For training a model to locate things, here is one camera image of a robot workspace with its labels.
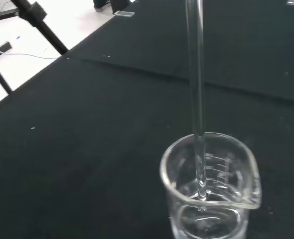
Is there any small clear glass beaker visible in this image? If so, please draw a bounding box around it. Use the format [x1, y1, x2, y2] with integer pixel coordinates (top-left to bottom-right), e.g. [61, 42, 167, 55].
[159, 132, 263, 239]

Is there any black bench cloth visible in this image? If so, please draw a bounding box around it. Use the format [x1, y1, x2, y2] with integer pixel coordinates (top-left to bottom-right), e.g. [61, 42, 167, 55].
[0, 0, 294, 239]

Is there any person's foot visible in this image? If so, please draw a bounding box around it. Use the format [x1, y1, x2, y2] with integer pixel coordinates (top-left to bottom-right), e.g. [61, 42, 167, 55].
[93, 0, 112, 12]

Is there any black flat floor box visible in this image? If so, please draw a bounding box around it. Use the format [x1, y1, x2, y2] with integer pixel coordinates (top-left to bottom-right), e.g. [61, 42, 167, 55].
[0, 41, 12, 61]

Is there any thin pale floor cable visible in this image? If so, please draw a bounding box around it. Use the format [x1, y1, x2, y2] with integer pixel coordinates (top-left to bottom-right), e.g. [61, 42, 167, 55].
[0, 47, 59, 60]

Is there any black camera tripod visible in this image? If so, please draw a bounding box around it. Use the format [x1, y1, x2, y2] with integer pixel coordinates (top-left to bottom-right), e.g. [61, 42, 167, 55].
[0, 0, 70, 94]

